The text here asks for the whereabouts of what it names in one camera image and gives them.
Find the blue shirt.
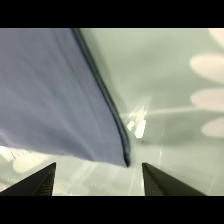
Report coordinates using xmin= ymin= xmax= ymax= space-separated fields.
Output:
xmin=0 ymin=27 xmax=132 ymax=168

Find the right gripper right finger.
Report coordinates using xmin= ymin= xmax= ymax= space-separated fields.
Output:
xmin=141 ymin=162 xmax=206 ymax=197

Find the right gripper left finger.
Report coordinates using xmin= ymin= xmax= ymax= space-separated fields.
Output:
xmin=0 ymin=162 xmax=57 ymax=197

